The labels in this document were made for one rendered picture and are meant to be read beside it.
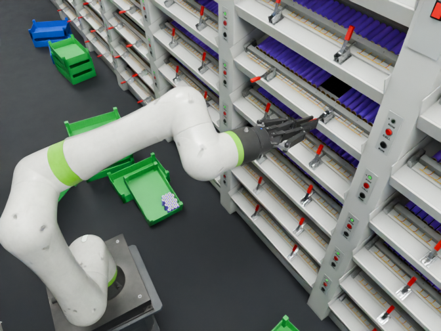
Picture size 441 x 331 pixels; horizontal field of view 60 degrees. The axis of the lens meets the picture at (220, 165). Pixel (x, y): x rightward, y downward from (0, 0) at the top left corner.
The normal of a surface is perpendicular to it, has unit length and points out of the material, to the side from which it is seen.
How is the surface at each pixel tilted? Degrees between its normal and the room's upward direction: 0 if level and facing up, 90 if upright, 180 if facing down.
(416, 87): 90
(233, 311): 0
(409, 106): 90
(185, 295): 0
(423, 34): 90
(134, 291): 4
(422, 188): 20
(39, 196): 33
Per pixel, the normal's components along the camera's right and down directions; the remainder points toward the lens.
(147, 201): 0.16, -0.48
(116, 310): -0.08, -0.69
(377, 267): -0.29, -0.51
